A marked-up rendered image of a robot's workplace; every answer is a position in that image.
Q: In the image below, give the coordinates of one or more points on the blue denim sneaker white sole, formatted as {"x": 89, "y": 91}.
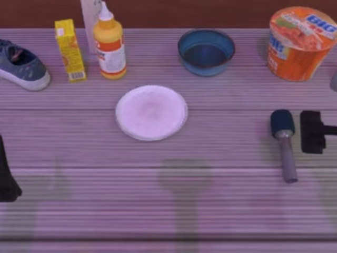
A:
{"x": 25, "y": 72}

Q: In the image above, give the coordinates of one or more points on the yellow carton box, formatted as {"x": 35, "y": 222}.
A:
{"x": 70, "y": 52}

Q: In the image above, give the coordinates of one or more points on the white round plate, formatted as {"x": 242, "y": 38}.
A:
{"x": 151, "y": 113}

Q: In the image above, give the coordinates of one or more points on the yellow bottle with white nozzle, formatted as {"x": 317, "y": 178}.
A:
{"x": 110, "y": 47}

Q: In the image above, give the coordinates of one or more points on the blue bowl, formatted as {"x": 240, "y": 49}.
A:
{"x": 206, "y": 56}

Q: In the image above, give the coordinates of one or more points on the orange instant noodle cup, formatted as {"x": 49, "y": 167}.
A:
{"x": 298, "y": 50}

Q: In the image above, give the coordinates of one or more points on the gray object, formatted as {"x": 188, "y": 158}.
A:
{"x": 334, "y": 81}

